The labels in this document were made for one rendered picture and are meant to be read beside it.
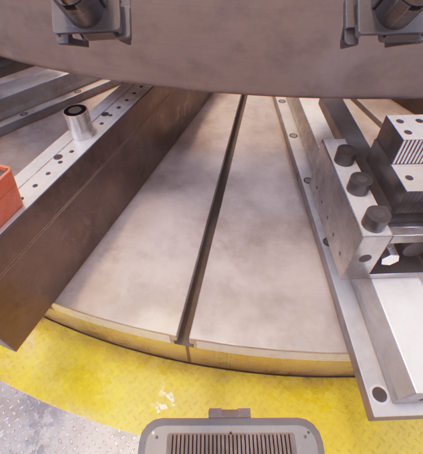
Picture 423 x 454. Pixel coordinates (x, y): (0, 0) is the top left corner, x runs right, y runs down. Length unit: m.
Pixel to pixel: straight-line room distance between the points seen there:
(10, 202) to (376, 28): 0.91
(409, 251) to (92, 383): 1.21
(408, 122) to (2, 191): 1.11
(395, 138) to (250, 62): 0.45
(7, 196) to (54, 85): 1.39
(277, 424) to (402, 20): 0.99
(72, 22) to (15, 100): 1.69
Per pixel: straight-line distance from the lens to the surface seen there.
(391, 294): 1.16
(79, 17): 0.58
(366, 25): 0.59
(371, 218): 0.95
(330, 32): 1.04
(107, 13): 0.60
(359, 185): 1.04
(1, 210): 1.03
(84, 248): 1.34
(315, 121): 1.78
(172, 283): 1.24
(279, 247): 1.34
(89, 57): 1.23
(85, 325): 1.46
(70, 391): 1.50
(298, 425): 1.14
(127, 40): 0.61
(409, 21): 0.60
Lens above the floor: 1.36
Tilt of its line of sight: 49 degrees down
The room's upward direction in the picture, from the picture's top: 1 degrees counter-clockwise
